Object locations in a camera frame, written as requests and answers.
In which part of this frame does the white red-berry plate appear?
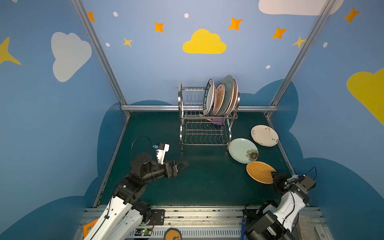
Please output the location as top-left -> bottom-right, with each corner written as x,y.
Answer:
251,125 -> 279,147

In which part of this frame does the dark blue speckled plate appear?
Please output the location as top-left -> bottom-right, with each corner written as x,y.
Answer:
210,86 -> 216,115

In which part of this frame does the white cloud motif plate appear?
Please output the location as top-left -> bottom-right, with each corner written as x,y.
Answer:
225,79 -> 238,115

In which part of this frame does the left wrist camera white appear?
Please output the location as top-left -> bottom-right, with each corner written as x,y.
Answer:
153,143 -> 170,165

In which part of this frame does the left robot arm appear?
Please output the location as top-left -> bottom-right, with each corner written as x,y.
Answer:
85,153 -> 189,240

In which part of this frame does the plain pale green plate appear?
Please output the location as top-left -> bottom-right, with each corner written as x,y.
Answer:
217,75 -> 234,116

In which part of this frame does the pink purple silicone spatula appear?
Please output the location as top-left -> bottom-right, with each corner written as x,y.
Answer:
210,119 -> 225,126

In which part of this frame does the stainless steel dish rack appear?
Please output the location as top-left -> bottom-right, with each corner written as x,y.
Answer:
178,83 -> 238,151

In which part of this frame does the light green flower plate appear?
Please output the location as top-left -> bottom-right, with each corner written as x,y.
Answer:
228,138 -> 259,164

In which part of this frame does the orange green box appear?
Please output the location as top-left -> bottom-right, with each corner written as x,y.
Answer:
83,219 -> 99,239

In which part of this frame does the green rim lettered plate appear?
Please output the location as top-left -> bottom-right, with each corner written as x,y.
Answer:
203,79 -> 214,116

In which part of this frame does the round black orange logo disc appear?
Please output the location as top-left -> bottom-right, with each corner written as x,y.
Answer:
164,228 -> 183,240

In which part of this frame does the orange woven plate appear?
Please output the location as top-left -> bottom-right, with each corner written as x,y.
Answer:
246,161 -> 276,184

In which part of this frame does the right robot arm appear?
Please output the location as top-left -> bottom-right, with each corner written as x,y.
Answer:
242,172 -> 316,240

